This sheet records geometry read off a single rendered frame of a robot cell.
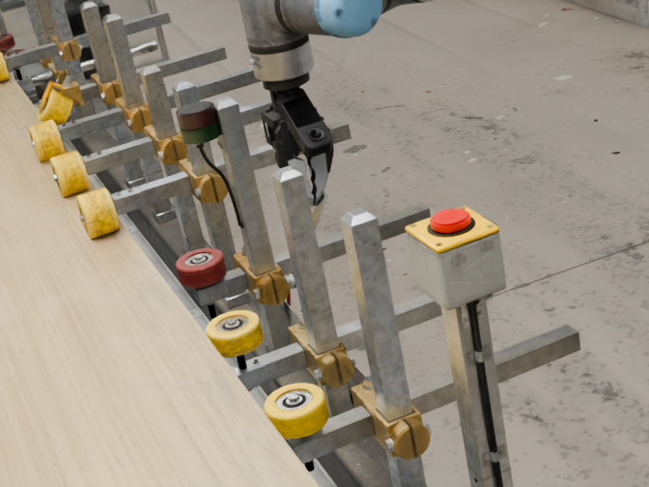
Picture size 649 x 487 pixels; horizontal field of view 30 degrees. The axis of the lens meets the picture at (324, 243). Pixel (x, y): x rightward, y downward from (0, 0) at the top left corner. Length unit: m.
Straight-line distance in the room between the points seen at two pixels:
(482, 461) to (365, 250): 0.30
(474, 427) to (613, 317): 2.16
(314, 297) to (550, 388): 1.49
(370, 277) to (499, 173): 2.96
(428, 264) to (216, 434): 0.47
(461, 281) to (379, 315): 0.32
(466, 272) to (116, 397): 0.66
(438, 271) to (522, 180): 3.16
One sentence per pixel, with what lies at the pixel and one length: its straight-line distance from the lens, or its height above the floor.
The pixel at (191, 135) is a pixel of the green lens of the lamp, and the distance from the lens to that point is 1.86.
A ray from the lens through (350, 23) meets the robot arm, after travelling 1.66.
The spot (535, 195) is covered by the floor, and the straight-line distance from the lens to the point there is 4.19.
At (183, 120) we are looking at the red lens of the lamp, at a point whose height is 1.16.
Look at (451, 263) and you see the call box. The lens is 1.17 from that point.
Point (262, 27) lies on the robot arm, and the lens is 1.76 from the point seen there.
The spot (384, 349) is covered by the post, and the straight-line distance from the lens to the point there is 1.52.
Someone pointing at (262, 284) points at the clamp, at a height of 0.86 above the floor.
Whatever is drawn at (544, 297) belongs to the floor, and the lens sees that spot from 3.56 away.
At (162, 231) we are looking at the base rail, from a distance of 2.67.
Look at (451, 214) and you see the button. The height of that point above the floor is 1.23.
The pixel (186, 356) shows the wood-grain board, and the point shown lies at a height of 0.90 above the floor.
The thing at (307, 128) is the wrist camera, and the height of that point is 1.14.
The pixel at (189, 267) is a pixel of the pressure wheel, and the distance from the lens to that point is 1.98.
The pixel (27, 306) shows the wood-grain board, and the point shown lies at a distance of 2.02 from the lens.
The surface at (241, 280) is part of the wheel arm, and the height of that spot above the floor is 0.85.
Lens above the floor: 1.73
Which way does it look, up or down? 25 degrees down
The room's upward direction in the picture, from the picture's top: 12 degrees counter-clockwise
